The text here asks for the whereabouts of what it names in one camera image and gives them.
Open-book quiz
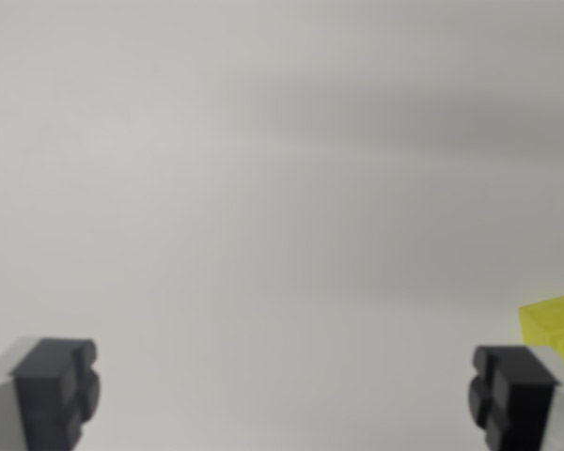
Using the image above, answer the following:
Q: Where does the yellow cube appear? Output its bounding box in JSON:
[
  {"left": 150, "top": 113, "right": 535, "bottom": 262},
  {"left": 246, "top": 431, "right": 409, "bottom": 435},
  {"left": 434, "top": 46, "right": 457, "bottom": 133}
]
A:
[{"left": 518, "top": 291, "right": 564, "bottom": 368}]

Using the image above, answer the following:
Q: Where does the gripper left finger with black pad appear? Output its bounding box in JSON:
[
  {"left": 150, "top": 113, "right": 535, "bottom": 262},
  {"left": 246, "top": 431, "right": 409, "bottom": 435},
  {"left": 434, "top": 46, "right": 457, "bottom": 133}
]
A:
[{"left": 0, "top": 335, "right": 102, "bottom": 451}]

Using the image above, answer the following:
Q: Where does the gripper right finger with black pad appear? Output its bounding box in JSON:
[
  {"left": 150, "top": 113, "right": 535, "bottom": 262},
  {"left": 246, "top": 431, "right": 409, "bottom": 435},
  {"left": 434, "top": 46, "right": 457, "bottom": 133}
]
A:
[{"left": 468, "top": 345, "right": 564, "bottom": 451}]

